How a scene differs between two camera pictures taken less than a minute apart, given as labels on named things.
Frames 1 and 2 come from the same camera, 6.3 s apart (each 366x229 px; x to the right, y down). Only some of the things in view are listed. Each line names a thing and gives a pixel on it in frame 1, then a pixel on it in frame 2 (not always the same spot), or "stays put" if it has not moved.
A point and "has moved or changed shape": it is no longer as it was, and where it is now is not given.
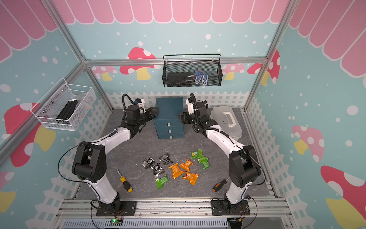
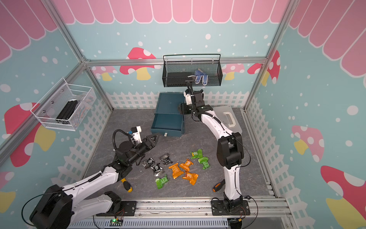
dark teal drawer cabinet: (167, 123) has moved or changed shape
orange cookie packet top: (186, 166) stays put
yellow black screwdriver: (126, 184) stays put
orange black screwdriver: (217, 187) stays put
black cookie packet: (147, 162) stays put
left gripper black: (151, 114) → (150, 145)
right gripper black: (184, 118) → (184, 106)
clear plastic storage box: (227, 121) stays put
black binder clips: (157, 170) stays put
